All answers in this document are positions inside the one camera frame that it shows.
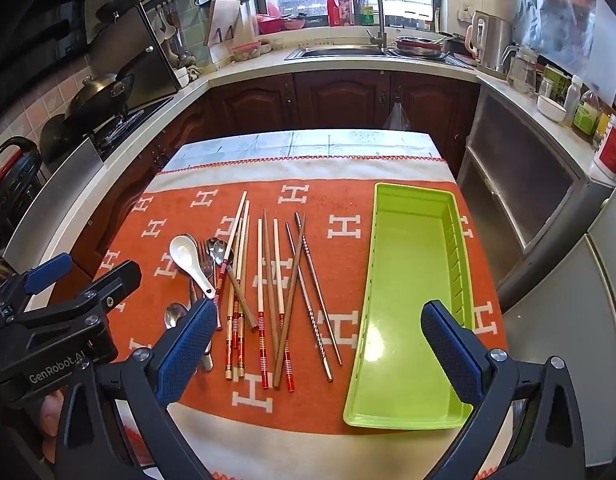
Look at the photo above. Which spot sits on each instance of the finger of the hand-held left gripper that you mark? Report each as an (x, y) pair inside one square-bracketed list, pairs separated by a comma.
[(48, 267), (115, 280)]

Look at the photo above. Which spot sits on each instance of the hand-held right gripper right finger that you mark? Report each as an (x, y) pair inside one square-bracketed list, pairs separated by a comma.
[(448, 350)]

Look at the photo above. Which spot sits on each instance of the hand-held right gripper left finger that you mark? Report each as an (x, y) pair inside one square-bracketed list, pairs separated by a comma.
[(185, 345)]

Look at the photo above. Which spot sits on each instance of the white ceramic spoon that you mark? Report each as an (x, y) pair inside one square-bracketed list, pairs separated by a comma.
[(183, 252)]

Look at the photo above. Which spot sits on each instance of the green plastic utensil tray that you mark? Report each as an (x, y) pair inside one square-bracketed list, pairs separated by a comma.
[(413, 285)]

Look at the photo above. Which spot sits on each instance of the metal fork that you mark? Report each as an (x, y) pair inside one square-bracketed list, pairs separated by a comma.
[(206, 255)]

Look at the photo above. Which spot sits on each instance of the person's left hand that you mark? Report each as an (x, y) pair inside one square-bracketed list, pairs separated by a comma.
[(50, 412)]

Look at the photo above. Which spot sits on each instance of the stainless steel side panel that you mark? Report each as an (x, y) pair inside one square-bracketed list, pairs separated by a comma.
[(68, 185)]

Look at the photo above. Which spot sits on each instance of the black pressure cooker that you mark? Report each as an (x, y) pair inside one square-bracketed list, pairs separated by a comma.
[(13, 175)]

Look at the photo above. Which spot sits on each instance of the black cooking pot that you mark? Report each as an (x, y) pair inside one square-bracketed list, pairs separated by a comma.
[(55, 135)]

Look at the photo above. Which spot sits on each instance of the grey refrigerator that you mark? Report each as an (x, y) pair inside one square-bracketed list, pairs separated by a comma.
[(588, 335)]

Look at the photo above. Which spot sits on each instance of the gas stove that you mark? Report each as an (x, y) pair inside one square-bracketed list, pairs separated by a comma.
[(133, 120)]

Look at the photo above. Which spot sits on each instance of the light blue tablecloth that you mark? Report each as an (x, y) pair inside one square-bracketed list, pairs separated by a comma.
[(238, 147)]

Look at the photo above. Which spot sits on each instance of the dark metal wok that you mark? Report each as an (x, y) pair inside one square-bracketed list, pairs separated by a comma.
[(100, 92)]

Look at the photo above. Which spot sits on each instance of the orange patterned blanket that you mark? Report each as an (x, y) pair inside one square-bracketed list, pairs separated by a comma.
[(338, 195)]

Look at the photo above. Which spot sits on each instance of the metal cabinet frosted doors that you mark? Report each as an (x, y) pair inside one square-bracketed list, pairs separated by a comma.
[(528, 175)]

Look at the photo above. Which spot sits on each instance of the stainless steel splash panel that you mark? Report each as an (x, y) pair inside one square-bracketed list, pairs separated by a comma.
[(133, 55)]

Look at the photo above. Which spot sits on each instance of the black range hood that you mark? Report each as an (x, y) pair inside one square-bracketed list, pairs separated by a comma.
[(38, 35)]

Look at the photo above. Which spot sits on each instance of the white plastic bag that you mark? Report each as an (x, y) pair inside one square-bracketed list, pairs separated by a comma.
[(397, 117)]

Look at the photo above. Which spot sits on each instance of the red label white container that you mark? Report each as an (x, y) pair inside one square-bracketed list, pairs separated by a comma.
[(613, 145)]

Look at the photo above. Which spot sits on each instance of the clear food container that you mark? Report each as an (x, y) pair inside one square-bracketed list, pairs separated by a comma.
[(245, 51)]

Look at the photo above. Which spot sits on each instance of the white bowl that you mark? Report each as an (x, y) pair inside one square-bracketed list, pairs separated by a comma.
[(552, 107)]

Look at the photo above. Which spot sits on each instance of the dark wooden kitchen cabinets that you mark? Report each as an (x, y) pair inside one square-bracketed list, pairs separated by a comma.
[(348, 105)]

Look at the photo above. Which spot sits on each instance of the green label oil bottle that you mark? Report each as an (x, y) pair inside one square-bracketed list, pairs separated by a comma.
[(585, 112)]

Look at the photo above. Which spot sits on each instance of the clear plastic bottle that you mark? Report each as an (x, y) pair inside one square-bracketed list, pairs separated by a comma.
[(573, 100)]

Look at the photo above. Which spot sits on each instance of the wooden cutting board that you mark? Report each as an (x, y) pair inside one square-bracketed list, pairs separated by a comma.
[(225, 22)]

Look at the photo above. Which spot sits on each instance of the glass pitcher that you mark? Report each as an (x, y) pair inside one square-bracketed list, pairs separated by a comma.
[(523, 67)]

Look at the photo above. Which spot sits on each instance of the red plastic bowl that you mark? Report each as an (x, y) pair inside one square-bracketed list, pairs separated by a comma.
[(270, 22)]

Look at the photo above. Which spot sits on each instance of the stack of dishes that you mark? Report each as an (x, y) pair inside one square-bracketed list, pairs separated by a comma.
[(420, 46)]

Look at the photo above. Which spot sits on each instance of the stainless steel electric kettle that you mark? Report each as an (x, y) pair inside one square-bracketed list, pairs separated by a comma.
[(490, 42)]

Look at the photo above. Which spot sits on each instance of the stainless steel sink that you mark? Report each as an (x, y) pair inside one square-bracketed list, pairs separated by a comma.
[(338, 52)]

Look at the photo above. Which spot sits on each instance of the steel kitchen faucet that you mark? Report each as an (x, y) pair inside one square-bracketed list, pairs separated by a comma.
[(380, 20)]

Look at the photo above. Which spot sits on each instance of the green dish soap bottle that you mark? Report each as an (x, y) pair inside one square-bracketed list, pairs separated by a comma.
[(368, 14)]

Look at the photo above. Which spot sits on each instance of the red spray bottle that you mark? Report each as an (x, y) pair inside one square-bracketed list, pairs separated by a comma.
[(333, 7)]

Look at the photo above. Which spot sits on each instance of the pink soap bottle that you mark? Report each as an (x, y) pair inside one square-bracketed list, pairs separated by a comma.
[(346, 6)]

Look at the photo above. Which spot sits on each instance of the clear plastic wall bag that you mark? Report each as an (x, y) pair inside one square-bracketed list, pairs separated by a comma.
[(563, 10)]

